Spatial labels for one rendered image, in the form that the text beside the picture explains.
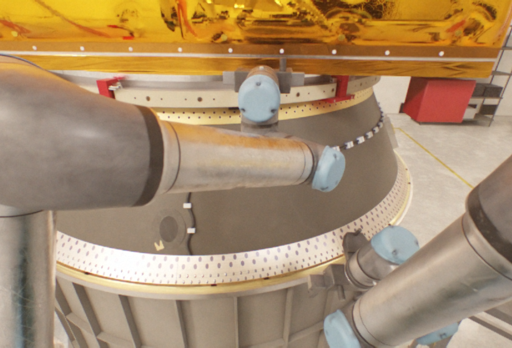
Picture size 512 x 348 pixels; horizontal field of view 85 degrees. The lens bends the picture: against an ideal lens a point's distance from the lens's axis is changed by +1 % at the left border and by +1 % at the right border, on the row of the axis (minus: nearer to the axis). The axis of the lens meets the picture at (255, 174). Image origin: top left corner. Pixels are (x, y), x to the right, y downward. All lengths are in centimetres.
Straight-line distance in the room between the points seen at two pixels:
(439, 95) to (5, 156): 108
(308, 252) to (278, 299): 21
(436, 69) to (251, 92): 68
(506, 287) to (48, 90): 38
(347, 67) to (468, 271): 74
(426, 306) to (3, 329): 47
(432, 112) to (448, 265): 84
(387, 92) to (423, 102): 596
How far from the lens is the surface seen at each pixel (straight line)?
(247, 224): 93
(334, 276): 70
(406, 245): 59
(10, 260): 41
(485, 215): 28
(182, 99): 89
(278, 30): 90
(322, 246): 104
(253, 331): 121
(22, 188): 25
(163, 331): 123
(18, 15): 113
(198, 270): 95
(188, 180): 28
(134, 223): 100
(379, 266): 60
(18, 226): 39
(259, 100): 50
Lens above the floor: 189
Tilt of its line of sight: 28 degrees down
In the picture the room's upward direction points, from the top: 1 degrees clockwise
